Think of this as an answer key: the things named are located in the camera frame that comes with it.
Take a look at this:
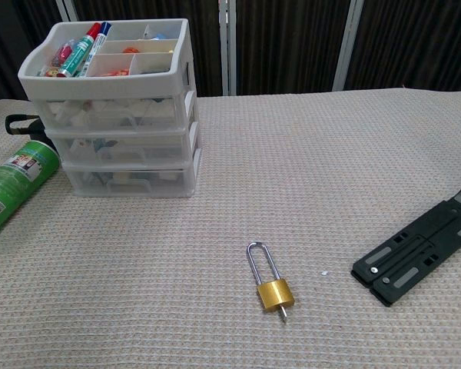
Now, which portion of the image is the blue cap whiteboard marker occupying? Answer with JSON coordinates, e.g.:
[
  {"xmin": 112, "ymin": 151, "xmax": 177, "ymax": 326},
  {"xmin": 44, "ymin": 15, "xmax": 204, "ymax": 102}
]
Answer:
[{"xmin": 76, "ymin": 21, "xmax": 113, "ymax": 78}]

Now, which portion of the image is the yellow red small sticker item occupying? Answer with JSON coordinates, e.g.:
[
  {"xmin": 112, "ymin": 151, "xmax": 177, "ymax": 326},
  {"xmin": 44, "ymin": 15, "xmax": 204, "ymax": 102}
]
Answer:
[{"xmin": 41, "ymin": 65, "xmax": 68, "ymax": 78}]

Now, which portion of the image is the red cap whiteboard marker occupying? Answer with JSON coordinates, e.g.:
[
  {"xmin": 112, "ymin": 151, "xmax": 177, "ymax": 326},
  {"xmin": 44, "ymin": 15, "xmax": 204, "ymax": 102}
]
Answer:
[{"xmin": 59, "ymin": 22, "xmax": 102, "ymax": 78}]

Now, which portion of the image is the black folding stand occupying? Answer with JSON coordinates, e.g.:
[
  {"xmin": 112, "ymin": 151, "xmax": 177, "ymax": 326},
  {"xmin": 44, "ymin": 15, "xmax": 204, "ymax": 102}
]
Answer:
[{"xmin": 350, "ymin": 187, "xmax": 461, "ymax": 308}]

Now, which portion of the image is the translucent drawer with blue item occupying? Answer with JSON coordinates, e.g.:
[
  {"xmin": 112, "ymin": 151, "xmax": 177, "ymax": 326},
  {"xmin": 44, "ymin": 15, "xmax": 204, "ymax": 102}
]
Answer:
[{"xmin": 48, "ymin": 126, "xmax": 201, "ymax": 168}]

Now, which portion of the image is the beige waffle tablecloth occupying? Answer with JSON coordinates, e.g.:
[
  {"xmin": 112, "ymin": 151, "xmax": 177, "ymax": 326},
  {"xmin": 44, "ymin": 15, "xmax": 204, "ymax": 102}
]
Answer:
[{"xmin": 0, "ymin": 87, "xmax": 461, "ymax": 369}]

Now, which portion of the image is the translucent drawer with white clutter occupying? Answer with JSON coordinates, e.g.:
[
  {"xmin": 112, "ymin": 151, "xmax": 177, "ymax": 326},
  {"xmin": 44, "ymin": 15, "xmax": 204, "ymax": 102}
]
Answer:
[{"xmin": 34, "ymin": 91, "xmax": 199, "ymax": 131}]

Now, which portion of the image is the white plastic drawer organizer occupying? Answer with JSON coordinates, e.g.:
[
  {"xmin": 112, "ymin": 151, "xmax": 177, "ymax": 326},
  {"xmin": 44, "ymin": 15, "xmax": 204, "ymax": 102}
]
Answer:
[{"xmin": 17, "ymin": 18, "xmax": 204, "ymax": 199}]

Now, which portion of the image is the translucent drawer with stationery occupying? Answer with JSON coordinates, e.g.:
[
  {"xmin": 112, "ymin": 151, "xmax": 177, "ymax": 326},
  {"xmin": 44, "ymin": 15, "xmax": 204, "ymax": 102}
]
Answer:
[{"xmin": 63, "ymin": 163, "xmax": 203, "ymax": 199}]

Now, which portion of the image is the red candy packet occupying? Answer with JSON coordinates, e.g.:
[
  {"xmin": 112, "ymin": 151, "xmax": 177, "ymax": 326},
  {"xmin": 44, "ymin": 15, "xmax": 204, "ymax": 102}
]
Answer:
[{"xmin": 51, "ymin": 42, "xmax": 72, "ymax": 66}]

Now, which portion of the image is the white screen frame post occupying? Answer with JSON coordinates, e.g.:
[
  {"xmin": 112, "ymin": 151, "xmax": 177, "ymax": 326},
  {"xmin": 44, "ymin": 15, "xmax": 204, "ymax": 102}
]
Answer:
[
  {"xmin": 217, "ymin": 0, "xmax": 237, "ymax": 96},
  {"xmin": 332, "ymin": 0, "xmax": 366, "ymax": 91},
  {"xmin": 55, "ymin": 0, "xmax": 80, "ymax": 22}
]

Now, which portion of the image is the green cylindrical can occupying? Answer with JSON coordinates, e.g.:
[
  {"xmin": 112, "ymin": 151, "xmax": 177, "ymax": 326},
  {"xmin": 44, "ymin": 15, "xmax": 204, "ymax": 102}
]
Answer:
[{"xmin": 0, "ymin": 140, "xmax": 61, "ymax": 244}]

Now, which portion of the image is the black strap bag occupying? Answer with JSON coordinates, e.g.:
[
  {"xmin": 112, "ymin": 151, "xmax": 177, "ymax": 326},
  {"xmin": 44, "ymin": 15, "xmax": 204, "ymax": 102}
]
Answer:
[{"xmin": 4, "ymin": 114, "xmax": 47, "ymax": 145}]

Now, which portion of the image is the blue clip item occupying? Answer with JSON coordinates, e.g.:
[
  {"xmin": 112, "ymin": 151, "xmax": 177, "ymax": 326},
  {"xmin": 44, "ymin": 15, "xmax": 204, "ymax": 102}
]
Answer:
[{"xmin": 91, "ymin": 140, "xmax": 118, "ymax": 155}]

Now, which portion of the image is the brass long shackle padlock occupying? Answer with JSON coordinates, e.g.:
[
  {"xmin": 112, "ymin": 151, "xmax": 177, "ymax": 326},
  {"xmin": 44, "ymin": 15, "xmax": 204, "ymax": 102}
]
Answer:
[{"xmin": 246, "ymin": 241, "xmax": 295, "ymax": 314}]

